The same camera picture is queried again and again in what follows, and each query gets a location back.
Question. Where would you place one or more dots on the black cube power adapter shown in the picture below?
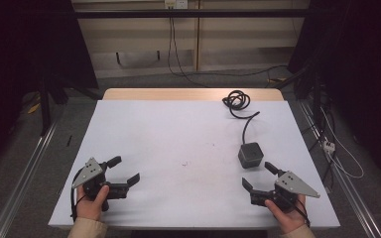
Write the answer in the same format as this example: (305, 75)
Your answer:
(250, 155)

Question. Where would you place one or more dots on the white wall socket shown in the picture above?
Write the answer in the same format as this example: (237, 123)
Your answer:
(180, 4)

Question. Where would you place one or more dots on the person's left hand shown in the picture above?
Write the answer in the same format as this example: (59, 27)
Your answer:
(89, 208)

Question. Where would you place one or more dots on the black curtain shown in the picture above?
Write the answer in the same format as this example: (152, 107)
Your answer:
(13, 49)
(360, 49)

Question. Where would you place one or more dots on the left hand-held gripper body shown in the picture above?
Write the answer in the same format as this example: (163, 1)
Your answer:
(89, 172)

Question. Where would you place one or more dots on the white power strip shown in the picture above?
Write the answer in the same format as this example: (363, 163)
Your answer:
(328, 146)

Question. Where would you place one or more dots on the wooden vertical wall strip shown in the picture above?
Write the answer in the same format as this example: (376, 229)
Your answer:
(197, 36)

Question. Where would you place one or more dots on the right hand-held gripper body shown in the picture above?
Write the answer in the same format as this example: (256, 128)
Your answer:
(292, 183)

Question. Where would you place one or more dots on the yellow floor tape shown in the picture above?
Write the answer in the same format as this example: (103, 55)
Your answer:
(33, 108)

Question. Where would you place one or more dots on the aluminium floor rail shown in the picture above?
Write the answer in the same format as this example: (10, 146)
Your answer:
(354, 198)
(20, 185)

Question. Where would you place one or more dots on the white table cover sheet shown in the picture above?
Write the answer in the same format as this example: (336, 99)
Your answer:
(178, 132)

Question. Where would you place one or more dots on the person's right hand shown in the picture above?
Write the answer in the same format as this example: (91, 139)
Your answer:
(291, 219)

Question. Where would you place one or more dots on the black horizontal frame bar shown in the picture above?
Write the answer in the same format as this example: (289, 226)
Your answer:
(211, 13)

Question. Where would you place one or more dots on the black metal stand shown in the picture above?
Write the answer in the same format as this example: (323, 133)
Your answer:
(316, 95)
(44, 105)

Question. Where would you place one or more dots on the small black floor item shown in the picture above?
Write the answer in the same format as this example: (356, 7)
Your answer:
(69, 140)

